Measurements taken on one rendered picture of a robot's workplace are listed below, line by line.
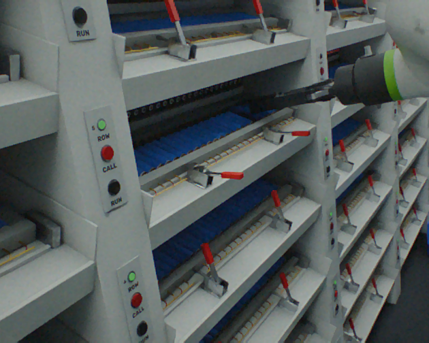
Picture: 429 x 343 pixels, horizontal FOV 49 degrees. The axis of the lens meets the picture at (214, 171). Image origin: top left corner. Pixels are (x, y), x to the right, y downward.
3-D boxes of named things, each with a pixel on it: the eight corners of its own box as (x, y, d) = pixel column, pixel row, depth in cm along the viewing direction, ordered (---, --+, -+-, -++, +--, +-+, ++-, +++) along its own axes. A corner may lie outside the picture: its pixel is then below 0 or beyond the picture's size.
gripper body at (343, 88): (362, 60, 92) (318, 71, 97) (349, 66, 85) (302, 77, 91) (370, 98, 93) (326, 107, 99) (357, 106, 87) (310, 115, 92)
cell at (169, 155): (149, 150, 83) (178, 164, 80) (142, 153, 82) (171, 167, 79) (150, 141, 82) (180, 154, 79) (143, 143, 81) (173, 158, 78)
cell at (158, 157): (141, 154, 81) (171, 168, 79) (134, 156, 80) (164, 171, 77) (142, 144, 81) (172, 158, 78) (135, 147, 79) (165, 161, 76)
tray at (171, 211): (311, 142, 112) (322, 105, 108) (144, 256, 65) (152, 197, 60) (240, 114, 121) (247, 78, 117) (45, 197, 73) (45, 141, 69)
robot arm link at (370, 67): (391, 110, 83) (402, 100, 91) (378, 43, 81) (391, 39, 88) (357, 116, 87) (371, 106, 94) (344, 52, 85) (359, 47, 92)
